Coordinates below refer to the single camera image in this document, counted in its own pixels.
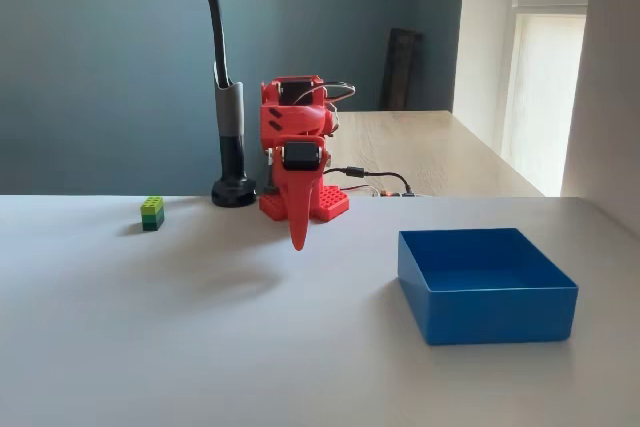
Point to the green yellow block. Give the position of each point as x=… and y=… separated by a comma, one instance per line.
x=152, y=214

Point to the dark wooden board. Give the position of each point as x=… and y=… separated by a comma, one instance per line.
x=402, y=69

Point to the small controller board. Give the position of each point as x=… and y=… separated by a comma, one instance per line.
x=385, y=193

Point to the red robot arm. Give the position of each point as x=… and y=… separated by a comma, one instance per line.
x=300, y=119

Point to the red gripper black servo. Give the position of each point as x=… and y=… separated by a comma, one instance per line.
x=300, y=157

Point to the white window blind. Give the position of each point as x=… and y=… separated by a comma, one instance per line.
x=550, y=97

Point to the blue box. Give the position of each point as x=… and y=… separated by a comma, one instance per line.
x=495, y=307

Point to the light wooden desk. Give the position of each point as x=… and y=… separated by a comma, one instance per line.
x=430, y=152

